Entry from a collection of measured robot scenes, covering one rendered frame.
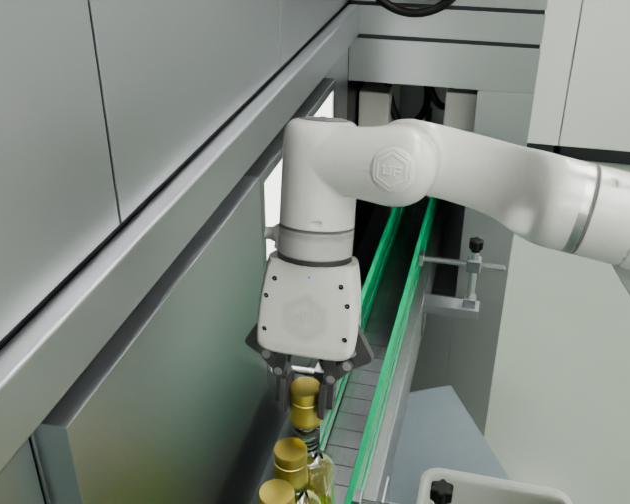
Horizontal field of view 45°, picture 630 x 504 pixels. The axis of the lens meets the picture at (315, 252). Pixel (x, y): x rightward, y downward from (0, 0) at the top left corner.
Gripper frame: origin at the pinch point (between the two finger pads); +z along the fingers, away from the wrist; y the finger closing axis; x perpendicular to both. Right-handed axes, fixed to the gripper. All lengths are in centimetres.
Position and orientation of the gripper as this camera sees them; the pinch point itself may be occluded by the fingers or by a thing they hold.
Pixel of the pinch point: (305, 393)
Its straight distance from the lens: 81.5
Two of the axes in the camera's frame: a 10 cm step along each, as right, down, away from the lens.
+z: -0.6, 9.6, 2.6
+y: 9.7, 1.2, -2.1
